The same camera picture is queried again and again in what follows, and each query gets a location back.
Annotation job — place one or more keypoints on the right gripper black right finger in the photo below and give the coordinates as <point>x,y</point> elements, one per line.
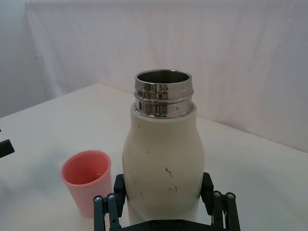
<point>225,211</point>

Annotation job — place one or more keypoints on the pink plastic cup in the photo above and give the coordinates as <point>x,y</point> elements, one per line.
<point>91,190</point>

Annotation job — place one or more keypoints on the cream vacuum bottle steel neck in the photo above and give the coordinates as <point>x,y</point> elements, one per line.
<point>163,156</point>

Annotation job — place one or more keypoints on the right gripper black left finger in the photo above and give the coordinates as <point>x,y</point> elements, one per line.
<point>108,211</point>

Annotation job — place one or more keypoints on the white table cloth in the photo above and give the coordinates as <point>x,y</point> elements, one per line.
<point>252,180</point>

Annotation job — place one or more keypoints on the white curtain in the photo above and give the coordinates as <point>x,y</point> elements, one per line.
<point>120,36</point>

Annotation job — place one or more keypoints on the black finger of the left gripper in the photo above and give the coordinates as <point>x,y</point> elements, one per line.
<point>7,149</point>

